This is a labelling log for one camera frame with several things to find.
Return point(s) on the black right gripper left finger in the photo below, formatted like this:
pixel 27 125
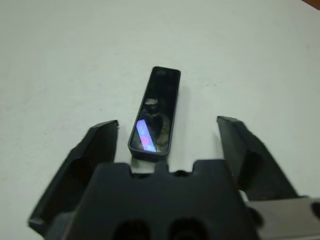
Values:
pixel 82 160

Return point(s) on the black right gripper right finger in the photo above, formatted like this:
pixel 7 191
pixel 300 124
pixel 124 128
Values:
pixel 252 160

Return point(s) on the slim black camera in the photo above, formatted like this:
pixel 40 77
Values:
pixel 160 100

